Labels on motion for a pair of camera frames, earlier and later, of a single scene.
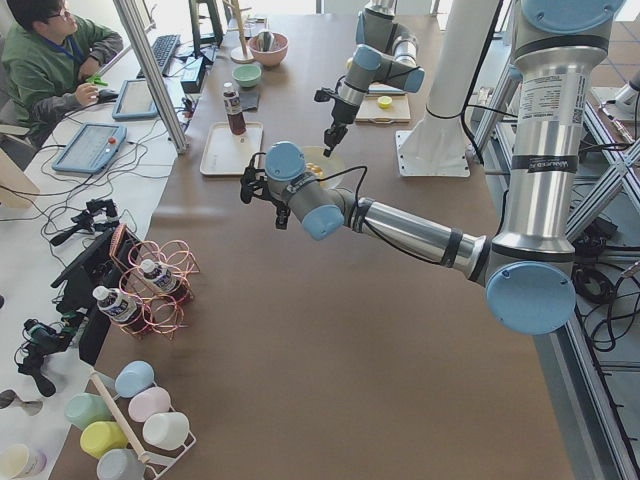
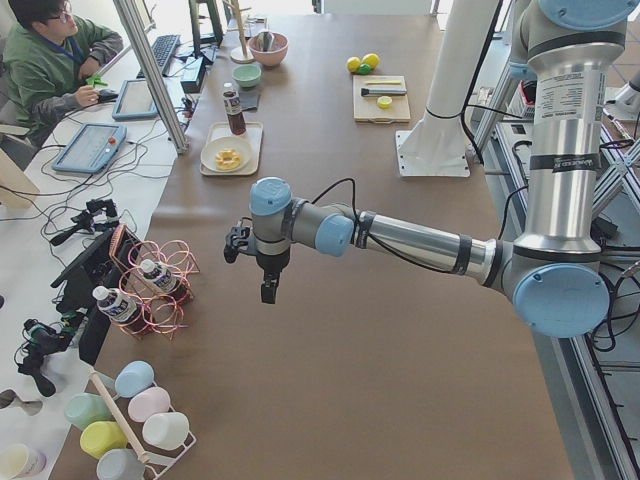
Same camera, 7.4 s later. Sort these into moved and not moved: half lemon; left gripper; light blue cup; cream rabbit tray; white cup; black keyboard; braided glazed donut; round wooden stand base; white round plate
Moved: braided glazed donut; white round plate; left gripper
Not moved: white cup; round wooden stand base; cream rabbit tray; light blue cup; half lemon; black keyboard
